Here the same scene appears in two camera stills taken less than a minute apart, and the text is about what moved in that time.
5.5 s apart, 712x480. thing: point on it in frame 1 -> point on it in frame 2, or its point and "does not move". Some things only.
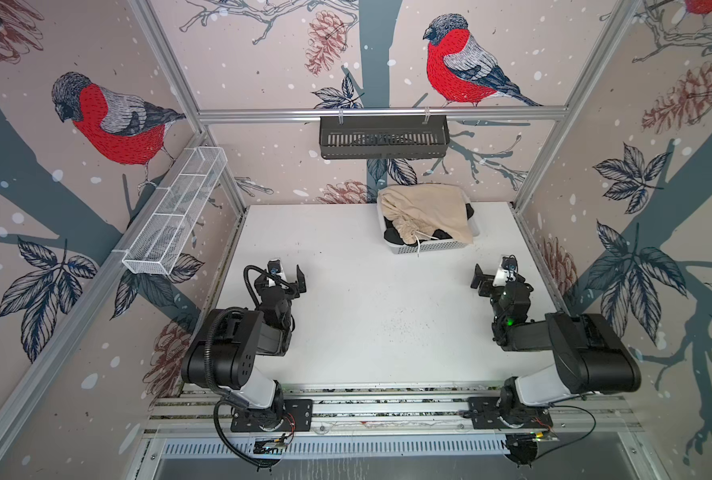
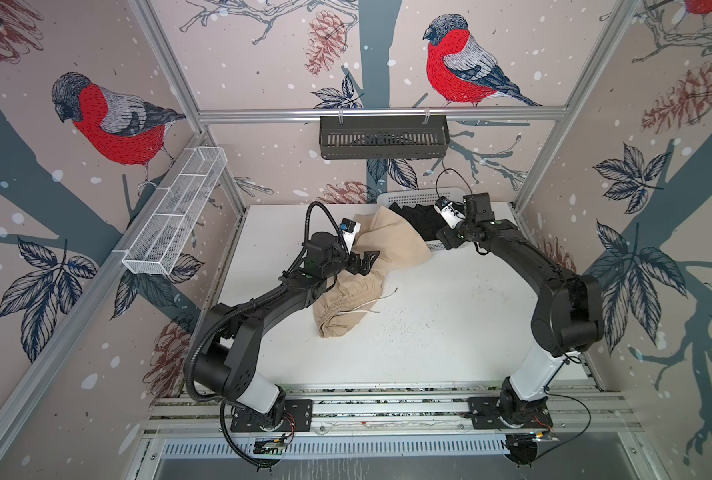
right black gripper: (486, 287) -> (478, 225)
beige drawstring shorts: (419, 209) -> (353, 297)
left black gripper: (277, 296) -> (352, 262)
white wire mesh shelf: (162, 238) does not move
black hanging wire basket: (384, 137) does not move
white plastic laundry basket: (422, 246) -> (422, 197)
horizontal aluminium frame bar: (469, 114) does not move
